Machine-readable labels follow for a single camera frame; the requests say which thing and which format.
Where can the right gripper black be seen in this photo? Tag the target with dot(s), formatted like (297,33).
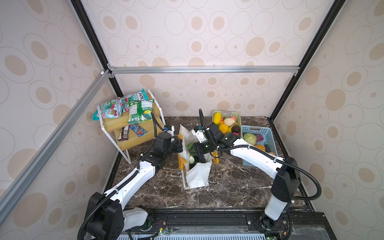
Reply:
(198,151)

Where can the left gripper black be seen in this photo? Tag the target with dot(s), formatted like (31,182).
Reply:
(178,142)

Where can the white radish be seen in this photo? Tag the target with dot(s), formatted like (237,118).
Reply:
(191,160)

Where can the white grocery bag yellow handles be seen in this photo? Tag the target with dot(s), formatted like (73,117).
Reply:
(193,176)

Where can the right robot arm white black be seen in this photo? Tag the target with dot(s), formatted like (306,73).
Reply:
(285,172)

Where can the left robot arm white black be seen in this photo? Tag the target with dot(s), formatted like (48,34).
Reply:
(132,183)

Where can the green snack bag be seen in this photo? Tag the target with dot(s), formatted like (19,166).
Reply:
(140,111)

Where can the teal snack bag rear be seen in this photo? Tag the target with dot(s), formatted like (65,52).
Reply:
(139,96)

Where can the teal red snack bag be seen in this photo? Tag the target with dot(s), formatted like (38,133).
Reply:
(111,109)

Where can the orange in green basket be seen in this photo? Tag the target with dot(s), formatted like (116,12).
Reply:
(224,128)

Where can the yellow lemon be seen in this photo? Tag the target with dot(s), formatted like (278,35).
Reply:
(217,118)

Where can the white garlic bulb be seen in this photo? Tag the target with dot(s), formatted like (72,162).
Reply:
(229,122)

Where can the dark brown avocado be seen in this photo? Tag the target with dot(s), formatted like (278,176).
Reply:
(236,129)

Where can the green fruit basket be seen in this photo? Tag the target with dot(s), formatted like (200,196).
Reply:
(235,115)

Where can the blue candy packet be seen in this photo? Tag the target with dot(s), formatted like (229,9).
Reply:
(138,130)

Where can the green round cabbage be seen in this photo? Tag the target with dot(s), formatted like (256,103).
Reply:
(250,138)

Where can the brown chocolate bar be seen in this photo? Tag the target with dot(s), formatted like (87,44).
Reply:
(124,134)

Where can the purple onion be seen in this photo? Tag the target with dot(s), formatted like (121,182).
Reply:
(260,138)

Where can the orange fruit in blue basket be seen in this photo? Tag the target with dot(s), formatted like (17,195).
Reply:
(261,147)

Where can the blue vegetable basket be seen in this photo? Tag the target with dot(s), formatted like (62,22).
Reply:
(268,143)

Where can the wooden two-tier shelf white frame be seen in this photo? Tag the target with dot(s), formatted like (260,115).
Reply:
(111,128)

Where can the horizontal aluminium rail back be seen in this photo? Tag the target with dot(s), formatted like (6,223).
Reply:
(201,70)

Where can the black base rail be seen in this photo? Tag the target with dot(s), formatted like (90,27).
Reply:
(295,224)

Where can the diagonal aluminium rail left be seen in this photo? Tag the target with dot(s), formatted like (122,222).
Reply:
(21,184)

